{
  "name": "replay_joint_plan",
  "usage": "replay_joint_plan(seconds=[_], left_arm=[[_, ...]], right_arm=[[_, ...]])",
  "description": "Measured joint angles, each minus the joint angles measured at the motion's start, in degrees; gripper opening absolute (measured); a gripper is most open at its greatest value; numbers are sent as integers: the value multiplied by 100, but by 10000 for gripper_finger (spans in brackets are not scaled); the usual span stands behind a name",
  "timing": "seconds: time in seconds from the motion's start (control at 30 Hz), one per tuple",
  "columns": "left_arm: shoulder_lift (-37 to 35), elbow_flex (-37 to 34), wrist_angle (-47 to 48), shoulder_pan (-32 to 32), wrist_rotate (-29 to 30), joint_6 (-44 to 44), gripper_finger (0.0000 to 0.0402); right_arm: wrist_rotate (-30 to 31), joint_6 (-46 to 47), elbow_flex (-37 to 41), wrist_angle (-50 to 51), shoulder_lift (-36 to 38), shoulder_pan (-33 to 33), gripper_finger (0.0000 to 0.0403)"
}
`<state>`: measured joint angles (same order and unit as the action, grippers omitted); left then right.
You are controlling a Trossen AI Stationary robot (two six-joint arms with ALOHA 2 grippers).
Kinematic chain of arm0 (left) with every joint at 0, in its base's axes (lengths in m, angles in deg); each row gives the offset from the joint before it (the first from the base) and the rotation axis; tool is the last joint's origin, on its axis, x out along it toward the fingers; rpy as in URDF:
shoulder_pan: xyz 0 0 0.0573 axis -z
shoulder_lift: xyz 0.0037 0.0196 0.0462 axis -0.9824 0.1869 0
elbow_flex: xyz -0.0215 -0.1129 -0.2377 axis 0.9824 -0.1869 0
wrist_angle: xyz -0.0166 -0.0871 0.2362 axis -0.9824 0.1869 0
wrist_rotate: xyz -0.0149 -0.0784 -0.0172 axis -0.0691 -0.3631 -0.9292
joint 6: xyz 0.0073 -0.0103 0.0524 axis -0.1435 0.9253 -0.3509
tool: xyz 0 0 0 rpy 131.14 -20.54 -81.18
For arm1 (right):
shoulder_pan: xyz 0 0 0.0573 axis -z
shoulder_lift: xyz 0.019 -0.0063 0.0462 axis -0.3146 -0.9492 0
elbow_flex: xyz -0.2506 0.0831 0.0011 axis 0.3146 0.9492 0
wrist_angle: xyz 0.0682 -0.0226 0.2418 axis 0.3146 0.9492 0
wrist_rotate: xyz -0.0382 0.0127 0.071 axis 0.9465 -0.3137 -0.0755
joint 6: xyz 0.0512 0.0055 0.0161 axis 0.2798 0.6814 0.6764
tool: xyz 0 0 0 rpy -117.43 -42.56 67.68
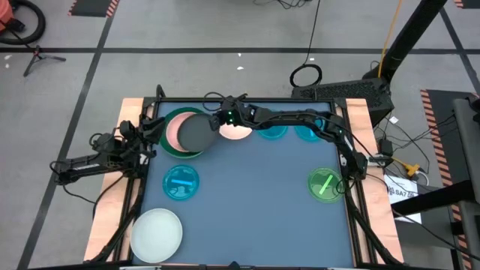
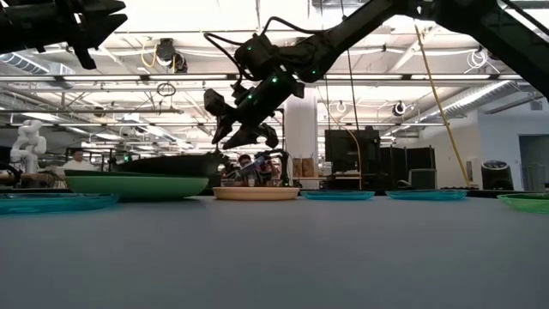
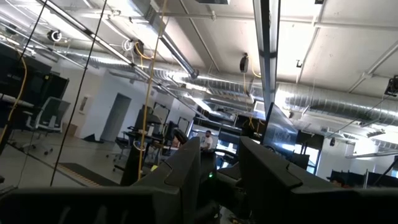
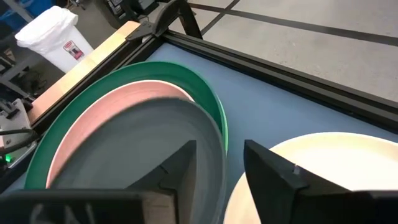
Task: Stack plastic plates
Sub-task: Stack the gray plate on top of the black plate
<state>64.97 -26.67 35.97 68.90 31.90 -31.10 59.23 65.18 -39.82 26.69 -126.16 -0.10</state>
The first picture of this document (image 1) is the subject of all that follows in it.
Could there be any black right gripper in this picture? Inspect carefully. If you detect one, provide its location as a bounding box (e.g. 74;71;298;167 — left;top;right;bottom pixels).
208;97;251;133

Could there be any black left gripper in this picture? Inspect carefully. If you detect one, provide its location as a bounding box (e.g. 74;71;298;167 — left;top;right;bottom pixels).
127;117;167;151

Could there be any pink plastic plate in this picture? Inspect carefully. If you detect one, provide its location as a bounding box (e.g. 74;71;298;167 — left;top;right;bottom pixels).
165;111;197;153

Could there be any dark grey plastic plate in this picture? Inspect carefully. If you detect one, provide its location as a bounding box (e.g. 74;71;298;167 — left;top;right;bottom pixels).
177;112;221;153

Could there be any small white plastic plate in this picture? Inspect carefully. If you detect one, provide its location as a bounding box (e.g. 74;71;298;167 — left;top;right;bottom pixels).
218;123;254;141

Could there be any large dark green plastic plate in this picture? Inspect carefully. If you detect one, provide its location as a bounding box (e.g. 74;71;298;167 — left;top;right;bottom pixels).
159;106;206;160

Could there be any clear teal plastic plate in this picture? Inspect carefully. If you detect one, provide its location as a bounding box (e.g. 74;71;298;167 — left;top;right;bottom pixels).
294;118;326;143
256;125;289;142
162;163;200;201

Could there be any light wooden side board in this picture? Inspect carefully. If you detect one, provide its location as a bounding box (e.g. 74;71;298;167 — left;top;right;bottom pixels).
83;97;155;263
343;97;405;263

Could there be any large off-white plastic plate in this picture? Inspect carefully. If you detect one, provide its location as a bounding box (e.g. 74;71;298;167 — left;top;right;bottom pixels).
129;208;184;265

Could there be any clear green plastic plate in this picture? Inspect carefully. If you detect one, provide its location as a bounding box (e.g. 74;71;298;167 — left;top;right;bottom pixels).
307;167;347;204

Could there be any black hazard-striped floor mat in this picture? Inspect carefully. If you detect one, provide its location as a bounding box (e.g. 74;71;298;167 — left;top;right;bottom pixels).
419;88;480;270
68;0;120;19

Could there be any black tripod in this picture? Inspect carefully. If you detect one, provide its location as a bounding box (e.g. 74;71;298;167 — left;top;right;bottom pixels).
22;44;68;79

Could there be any black power adapter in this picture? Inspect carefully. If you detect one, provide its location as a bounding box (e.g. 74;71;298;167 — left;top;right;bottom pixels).
378;138;395;157

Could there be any orange vacuum cleaner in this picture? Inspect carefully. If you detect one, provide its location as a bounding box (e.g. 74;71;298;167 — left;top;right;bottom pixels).
0;0;14;33

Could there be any white printed paper sheet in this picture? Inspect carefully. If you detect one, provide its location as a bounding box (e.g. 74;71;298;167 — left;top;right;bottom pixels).
384;174;423;224

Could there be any yellow power plug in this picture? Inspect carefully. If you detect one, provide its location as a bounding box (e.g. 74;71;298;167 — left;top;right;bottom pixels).
393;156;422;179

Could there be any thick black pole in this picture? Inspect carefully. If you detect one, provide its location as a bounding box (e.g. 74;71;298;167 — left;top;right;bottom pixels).
361;0;450;82

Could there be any black beam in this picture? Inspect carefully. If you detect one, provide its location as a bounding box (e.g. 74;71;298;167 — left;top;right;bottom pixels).
389;179;476;218

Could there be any grey metal stand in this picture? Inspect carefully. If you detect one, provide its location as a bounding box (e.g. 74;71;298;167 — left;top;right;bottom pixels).
451;95;480;270

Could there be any black table frame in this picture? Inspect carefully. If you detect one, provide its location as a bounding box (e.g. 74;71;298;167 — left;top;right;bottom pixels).
89;84;399;268

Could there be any long black cable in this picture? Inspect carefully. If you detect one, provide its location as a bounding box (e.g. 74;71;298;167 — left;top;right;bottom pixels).
288;0;323;89

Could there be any black vacuum hose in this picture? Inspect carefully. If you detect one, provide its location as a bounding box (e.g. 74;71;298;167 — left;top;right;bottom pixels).
0;0;47;47

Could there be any yellow cable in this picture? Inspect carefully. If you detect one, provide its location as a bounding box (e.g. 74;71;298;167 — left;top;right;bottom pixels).
376;0;404;79

